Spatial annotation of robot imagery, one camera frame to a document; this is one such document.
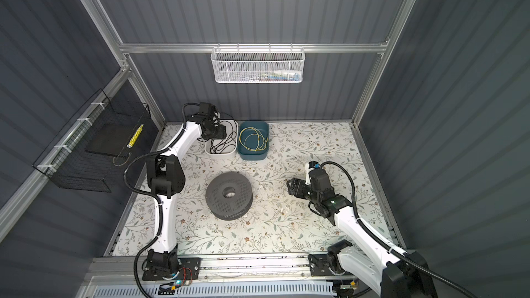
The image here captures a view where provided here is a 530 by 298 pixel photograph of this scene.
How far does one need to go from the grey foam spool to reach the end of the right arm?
0.80ft

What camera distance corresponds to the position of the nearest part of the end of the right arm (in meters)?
0.60

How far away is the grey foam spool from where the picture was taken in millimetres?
842
